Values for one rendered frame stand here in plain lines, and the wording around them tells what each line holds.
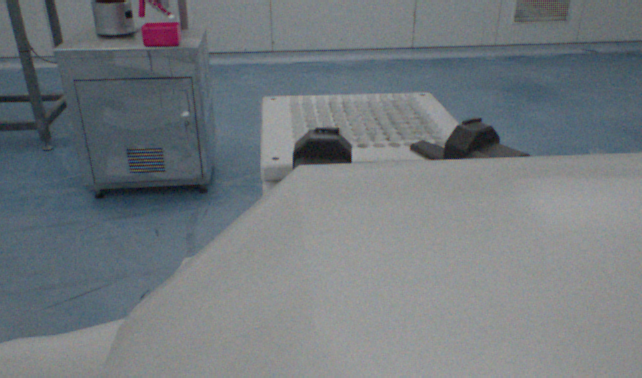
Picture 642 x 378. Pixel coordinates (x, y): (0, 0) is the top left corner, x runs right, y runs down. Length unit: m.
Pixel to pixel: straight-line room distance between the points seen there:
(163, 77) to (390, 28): 3.32
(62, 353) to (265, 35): 5.21
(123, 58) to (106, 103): 0.23
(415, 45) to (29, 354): 5.50
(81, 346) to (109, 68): 2.42
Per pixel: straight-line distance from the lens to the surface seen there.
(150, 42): 2.67
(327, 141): 0.50
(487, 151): 0.54
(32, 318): 2.28
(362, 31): 5.57
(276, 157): 0.58
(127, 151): 2.84
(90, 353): 0.34
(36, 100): 3.66
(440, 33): 5.77
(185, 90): 2.69
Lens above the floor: 1.31
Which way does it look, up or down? 27 degrees down
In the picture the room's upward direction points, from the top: straight up
